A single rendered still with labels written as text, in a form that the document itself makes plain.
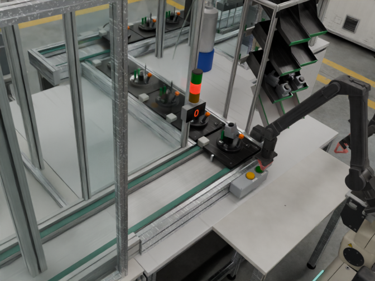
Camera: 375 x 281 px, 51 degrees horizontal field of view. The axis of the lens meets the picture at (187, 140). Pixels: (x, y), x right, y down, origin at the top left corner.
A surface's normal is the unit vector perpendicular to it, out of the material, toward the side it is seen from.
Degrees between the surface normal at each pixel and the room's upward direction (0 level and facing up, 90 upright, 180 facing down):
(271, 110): 45
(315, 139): 0
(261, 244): 0
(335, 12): 90
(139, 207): 0
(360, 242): 90
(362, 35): 90
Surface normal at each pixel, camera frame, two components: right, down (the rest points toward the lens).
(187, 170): 0.10, -0.76
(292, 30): 0.32, -0.45
